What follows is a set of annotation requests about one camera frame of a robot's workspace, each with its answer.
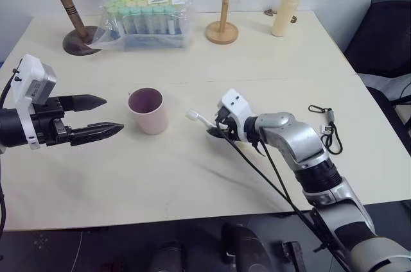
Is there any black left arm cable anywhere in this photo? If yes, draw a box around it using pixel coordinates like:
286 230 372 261
0 72 21 232

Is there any light wooden tree stand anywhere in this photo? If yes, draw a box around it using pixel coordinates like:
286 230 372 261
205 0 240 45

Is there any black office chair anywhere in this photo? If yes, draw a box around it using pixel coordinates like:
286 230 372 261
342 0 411 144

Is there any cream plastic cylinder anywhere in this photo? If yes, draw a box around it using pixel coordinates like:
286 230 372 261
270 0 310 38

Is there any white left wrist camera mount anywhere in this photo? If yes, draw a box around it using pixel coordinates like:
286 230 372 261
10 53 58 151

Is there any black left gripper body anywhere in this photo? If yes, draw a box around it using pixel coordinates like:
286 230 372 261
31 97 72 148

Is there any bagged rack of test tubes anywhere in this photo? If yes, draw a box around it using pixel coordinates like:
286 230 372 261
91 0 194 52

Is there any dark wooden hat stand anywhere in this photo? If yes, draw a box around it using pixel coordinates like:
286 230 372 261
29 0 104 56

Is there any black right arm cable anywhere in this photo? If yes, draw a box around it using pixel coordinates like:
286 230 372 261
215 119 353 272

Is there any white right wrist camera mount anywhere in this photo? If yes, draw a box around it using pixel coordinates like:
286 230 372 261
216 89 255 142

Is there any black lanyard with carabiner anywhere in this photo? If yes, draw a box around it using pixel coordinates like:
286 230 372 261
308 104 344 155

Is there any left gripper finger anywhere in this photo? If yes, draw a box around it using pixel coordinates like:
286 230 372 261
60 94 108 114
68 121 125 148

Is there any large dark rounded shape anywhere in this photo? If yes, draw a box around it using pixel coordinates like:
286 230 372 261
220 222 275 272

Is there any pink mug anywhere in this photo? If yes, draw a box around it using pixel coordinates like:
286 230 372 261
128 87 169 135

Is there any white toothbrush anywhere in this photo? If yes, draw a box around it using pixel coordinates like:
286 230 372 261
186 110 220 129

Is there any small dark rectangular block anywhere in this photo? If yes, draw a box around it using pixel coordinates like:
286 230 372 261
281 241 308 272

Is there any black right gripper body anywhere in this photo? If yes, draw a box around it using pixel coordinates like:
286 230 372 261
213 105 242 142

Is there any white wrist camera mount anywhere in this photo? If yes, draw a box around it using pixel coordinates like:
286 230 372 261
10 53 58 151
216 89 255 142

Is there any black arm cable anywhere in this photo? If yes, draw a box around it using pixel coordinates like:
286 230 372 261
0 72 21 232
215 119 353 272

